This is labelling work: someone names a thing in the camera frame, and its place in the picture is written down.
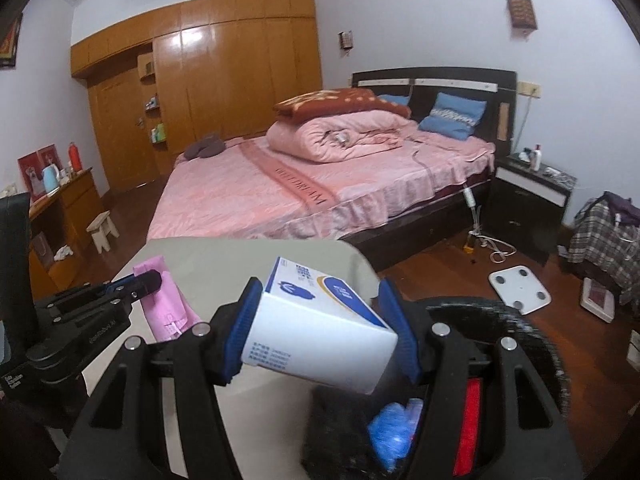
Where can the small white stool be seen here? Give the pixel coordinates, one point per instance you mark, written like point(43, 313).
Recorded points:
point(100, 222)

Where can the black trash bin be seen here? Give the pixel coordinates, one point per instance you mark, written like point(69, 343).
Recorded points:
point(530, 330)

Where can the wooden side cabinet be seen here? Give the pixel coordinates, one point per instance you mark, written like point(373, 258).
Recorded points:
point(75, 205)

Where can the blue white box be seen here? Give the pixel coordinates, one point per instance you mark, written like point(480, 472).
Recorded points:
point(320, 340)

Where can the dark flat panel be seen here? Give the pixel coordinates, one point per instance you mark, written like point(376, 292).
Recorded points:
point(15, 260)

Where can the blue patterned pillow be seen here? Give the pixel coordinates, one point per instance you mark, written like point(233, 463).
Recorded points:
point(450, 120)

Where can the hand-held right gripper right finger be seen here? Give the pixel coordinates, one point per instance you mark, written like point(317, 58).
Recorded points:
point(400, 330)

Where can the dark purple garment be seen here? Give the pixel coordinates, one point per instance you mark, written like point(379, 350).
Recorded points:
point(625, 205)

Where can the white lotion bottle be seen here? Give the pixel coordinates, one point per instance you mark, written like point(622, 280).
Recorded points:
point(536, 160)

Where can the white rag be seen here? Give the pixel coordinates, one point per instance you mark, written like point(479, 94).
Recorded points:
point(64, 253)

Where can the white cardboard box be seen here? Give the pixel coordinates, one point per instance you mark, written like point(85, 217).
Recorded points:
point(634, 347)

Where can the red photo frame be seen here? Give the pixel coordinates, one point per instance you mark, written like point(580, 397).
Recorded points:
point(48, 154)
point(30, 175)

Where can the folded pink quilt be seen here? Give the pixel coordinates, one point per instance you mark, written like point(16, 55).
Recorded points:
point(330, 135)

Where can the white scale with red panel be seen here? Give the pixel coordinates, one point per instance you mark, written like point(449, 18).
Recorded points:
point(597, 300)

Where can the grey purple cloth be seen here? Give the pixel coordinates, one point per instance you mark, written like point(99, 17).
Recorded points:
point(205, 147)

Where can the dark wooden bed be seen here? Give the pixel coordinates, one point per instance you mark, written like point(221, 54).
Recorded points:
point(415, 225)

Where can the brown wall ornament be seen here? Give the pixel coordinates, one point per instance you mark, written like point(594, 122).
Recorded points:
point(522, 10)

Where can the light blue kettle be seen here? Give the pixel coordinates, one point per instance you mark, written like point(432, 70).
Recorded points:
point(50, 180)

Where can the small white gadget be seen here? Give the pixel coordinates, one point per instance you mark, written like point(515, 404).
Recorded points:
point(525, 154)

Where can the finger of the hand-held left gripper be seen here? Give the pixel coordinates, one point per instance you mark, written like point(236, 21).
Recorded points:
point(120, 284)
point(145, 285)

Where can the framed wall picture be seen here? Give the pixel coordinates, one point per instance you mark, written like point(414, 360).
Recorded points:
point(10, 42)

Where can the red wrapper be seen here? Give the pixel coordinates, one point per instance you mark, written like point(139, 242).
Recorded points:
point(470, 425)

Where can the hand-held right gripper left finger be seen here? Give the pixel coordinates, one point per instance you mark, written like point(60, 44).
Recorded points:
point(240, 330)

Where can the plaid cloth covered chair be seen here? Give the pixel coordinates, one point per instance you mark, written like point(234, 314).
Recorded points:
point(600, 240)

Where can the wall socket panel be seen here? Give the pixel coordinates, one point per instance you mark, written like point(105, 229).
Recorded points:
point(529, 89)

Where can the pink bedspread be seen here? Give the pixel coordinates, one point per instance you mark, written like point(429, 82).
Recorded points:
point(325, 185)

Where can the white bathroom scale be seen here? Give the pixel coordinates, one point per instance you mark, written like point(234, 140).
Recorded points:
point(520, 290)

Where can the plain blue pillow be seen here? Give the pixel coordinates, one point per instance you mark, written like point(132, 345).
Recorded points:
point(392, 100)

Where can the small wall device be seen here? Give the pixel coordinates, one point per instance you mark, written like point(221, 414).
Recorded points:
point(346, 40)

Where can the black white nightstand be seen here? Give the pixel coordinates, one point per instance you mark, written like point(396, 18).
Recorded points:
point(520, 210)

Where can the blue glove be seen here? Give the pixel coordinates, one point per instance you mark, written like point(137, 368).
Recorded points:
point(390, 430)

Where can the person's left forearm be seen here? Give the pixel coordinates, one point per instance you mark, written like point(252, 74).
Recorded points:
point(25, 440)

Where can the red patterned pillow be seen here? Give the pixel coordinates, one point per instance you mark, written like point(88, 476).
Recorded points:
point(340, 100)

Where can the red thermos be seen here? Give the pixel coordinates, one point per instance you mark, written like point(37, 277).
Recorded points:
point(75, 160)

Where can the pink plastic bag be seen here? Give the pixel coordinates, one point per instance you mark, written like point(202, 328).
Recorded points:
point(165, 305)

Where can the wooden wardrobe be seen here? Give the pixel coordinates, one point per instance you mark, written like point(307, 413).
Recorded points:
point(240, 70)

